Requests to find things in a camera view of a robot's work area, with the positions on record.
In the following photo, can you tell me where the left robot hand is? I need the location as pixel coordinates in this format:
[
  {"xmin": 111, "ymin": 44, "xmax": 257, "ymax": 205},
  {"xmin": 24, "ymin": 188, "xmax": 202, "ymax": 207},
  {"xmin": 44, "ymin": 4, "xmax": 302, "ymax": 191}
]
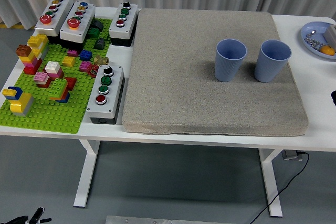
[{"xmin": 4, "ymin": 207, "xmax": 53, "ymax": 224}]

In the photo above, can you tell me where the blue ribbed plastic cup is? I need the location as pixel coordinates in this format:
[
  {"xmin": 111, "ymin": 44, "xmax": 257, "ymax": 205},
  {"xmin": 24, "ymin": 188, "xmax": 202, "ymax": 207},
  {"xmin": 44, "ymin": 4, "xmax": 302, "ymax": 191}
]
[
  {"xmin": 254, "ymin": 39, "xmax": 292, "ymax": 83},
  {"xmin": 214, "ymin": 38, "xmax": 248, "ymax": 82}
]

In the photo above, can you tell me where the white table leg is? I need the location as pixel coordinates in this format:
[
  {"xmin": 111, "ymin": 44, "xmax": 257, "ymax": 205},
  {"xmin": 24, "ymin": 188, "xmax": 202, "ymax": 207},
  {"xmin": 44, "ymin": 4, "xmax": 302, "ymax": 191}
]
[
  {"xmin": 73, "ymin": 140, "xmax": 101, "ymax": 208},
  {"xmin": 258, "ymin": 148, "xmax": 284, "ymax": 218}
]

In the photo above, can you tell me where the green toy brick baseplate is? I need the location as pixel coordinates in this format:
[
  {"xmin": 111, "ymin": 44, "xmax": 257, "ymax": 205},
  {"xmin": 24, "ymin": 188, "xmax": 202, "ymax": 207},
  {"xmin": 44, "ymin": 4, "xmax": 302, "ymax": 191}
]
[{"xmin": 0, "ymin": 18, "xmax": 113, "ymax": 133}]

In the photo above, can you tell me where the yellow blue grey brick stack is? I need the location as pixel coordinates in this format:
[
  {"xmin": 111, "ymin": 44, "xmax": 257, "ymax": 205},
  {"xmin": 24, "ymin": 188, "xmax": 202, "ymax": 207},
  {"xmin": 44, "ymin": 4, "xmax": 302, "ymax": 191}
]
[{"xmin": 2, "ymin": 86, "xmax": 35, "ymax": 118}]

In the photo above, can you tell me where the green orange blue brick stack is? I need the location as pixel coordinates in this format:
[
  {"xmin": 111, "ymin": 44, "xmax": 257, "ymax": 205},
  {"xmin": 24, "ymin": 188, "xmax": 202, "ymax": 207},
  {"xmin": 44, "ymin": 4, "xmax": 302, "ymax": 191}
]
[{"xmin": 48, "ymin": 78, "xmax": 71, "ymax": 104}]

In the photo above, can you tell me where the red toy brick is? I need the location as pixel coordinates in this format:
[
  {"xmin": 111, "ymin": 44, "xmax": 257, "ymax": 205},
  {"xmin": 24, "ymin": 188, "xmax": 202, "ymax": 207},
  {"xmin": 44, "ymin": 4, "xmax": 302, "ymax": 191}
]
[{"xmin": 64, "ymin": 77, "xmax": 77, "ymax": 91}]

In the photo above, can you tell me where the pink and red brick stack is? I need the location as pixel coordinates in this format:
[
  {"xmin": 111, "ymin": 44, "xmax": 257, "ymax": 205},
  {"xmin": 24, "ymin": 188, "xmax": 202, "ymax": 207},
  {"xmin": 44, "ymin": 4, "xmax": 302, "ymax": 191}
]
[{"xmin": 33, "ymin": 71, "xmax": 53, "ymax": 89}]

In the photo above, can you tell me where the four-button control box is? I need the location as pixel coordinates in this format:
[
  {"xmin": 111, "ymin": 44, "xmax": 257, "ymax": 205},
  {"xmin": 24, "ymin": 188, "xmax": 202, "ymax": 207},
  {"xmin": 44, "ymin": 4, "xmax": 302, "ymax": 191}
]
[
  {"xmin": 108, "ymin": 2, "xmax": 139, "ymax": 47},
  {"xmin": 86, "ymin": 64, "xmax": 125, "ymax": 125}
]

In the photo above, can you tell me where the white and magenta brick stack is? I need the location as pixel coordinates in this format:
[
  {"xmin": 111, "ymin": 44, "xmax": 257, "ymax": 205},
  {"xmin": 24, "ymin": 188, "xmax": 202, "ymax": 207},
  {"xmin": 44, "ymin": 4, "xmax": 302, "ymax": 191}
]
[{"xmin": 44, "ymin": 61, "xmax": 65, "ymax": 80}]

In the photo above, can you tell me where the brown yellow red brick stack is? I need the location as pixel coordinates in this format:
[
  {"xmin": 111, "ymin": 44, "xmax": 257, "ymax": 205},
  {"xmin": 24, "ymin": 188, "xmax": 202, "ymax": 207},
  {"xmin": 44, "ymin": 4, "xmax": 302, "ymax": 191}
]
[{"xmin": 15, "ymin": 44, "xmax": 43, "ymax": 76}]

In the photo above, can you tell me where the yellow toy brick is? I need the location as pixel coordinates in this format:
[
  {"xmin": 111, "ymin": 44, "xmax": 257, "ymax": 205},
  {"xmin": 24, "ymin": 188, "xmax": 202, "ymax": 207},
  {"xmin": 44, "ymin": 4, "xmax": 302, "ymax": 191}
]
[{"xmin": 61, "ymin": 56, "xmax": 77, "ymax": 68}]

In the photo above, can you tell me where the blue toy brick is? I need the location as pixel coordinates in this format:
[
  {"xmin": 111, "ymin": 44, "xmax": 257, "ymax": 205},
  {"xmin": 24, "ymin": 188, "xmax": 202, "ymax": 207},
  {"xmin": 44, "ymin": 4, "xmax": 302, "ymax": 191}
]
[{"xmin": 79, "ymin": 49, "xmax": 93, "ymax": 61}]

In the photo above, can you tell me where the yellow and white brick stack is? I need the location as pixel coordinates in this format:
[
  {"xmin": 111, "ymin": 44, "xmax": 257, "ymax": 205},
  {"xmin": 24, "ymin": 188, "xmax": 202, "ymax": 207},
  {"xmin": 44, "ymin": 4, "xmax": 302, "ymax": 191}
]
[{"xmin": 27, "ymin": 34, "xmax": 50, "ymax": 61}]

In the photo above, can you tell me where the grey sloped toy brick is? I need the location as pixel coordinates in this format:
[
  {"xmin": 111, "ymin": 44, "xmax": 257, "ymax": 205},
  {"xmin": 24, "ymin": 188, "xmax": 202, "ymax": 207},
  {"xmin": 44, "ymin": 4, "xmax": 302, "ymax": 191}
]
[{"xmin": 93, "ymin": 38, "xmax": 107, "ymax": 50}]

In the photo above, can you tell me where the dark green toy brick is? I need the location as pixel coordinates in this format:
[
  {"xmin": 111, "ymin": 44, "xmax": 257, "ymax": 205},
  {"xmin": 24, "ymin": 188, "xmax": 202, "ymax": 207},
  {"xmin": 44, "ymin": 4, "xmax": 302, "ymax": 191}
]
[{"xmin": 87, "ymin": 27, "xmax": 101, "ymax": 39}]

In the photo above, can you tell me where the five-button control box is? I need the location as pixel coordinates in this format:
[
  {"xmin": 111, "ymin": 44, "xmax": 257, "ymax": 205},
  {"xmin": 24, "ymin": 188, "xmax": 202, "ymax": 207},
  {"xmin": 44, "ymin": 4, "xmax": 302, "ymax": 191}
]
[
  {"xmin": 34, "ymin": 0, "xmax": 74, "ymax": 37},
  {"xmin": 59, "ymin": 0, "xmax": 96, "ymax": 44}
]

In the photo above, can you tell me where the grey-brown mat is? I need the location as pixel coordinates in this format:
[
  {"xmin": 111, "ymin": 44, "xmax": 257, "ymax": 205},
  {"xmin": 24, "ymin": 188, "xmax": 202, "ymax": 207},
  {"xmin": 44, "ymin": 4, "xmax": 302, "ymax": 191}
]
[{"xmin": 122, "ymin": 8, "xmax": 309, "ymax": 137}]

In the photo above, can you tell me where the grey power box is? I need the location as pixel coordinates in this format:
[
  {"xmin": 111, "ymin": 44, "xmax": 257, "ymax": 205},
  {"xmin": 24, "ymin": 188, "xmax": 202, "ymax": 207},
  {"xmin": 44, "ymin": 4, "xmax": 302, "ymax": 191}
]
[{"xmin": 282, "ymin": 150, "xmax": 303, "ymax": 161}]

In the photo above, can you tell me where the orange fruit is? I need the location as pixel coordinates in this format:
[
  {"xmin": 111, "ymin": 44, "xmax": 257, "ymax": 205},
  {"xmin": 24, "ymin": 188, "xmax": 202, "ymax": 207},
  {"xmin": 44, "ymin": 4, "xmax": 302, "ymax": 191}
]
[{"xmin": 320, "ymin": 45, "xmax": 336, "ymax": 56}]

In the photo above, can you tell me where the blue plate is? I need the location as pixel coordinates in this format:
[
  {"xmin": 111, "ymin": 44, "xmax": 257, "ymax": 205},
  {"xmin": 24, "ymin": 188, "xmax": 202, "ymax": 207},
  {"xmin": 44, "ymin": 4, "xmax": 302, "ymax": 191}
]
[{"xmin": 300, "ymin": 21, "xmax": 336, "ymax": 59}]

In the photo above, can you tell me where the grey metal block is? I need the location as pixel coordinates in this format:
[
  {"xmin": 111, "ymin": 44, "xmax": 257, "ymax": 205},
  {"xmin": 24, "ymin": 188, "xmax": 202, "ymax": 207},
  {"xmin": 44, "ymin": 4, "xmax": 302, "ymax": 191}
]
[{"xmin": 323, "ymin": 24, "xmax": 336, "ymax": 44}]

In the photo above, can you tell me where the black power cable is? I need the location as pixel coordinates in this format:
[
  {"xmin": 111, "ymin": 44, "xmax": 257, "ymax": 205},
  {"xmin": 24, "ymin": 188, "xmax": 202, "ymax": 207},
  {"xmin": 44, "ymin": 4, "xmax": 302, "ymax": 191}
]
[{"xmin": 249, "ymin": 151, "xmax": 310, "ymax": 224}]

